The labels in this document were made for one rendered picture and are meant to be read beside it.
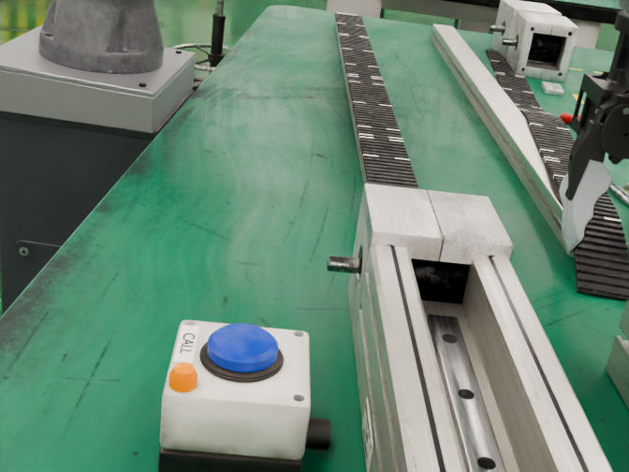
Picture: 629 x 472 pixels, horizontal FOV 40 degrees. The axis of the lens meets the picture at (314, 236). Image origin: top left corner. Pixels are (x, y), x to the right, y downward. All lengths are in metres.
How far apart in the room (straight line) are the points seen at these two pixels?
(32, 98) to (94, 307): 0.45
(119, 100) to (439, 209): 0.49
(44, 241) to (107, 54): 0.25
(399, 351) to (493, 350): 0.08
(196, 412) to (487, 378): 0.19
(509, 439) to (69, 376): 0.28
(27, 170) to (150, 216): 0.33
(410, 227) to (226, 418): 0.21
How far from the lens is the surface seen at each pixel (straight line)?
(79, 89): 1.04
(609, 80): 0.83
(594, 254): 0.83
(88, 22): 1.07
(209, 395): 0.47
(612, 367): 0.68
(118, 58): 1.06
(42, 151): 1.09
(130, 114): 1.03
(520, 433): 0.49
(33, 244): 1.15
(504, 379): 0.52
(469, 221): 0.64
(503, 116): 1.18
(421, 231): 0.61
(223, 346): 0.49
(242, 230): 0.80
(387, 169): 0.90
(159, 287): 0.69
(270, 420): 0.48
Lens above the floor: 1.12
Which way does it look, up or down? 25 degrees down
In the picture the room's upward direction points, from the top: 8 degrees clockwise
